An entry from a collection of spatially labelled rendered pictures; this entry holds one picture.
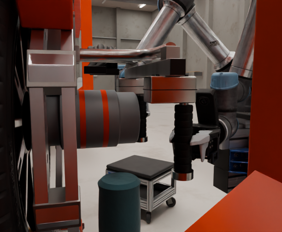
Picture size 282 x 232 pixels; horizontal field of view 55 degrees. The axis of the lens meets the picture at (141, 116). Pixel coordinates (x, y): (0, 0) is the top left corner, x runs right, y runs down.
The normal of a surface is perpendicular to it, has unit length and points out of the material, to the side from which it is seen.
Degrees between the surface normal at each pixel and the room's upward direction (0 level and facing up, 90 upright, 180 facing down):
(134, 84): 90
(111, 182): 0
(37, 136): 90
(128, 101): 49
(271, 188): 36
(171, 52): 90
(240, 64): 89
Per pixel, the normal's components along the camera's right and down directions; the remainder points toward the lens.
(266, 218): -0.57, -0.78
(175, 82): 0.25, 0.12
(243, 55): -0.62, 0.08
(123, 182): 0.00, -0.99
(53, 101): 0.16, -0.66
